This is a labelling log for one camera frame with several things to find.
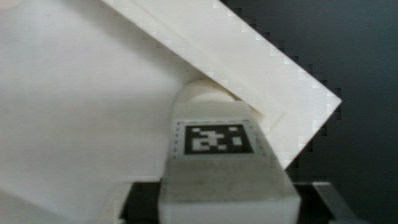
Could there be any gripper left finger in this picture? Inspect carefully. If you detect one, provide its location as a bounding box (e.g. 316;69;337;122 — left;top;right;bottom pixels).
88;183;131;224

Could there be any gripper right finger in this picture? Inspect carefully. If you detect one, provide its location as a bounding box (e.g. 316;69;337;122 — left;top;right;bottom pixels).
312;182;362;224

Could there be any white table leg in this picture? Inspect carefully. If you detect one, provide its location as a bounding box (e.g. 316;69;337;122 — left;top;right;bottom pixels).
157;80;300;224

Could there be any white square tabletop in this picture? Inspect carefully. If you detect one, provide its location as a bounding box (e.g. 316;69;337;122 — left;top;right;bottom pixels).
0;0;340;224

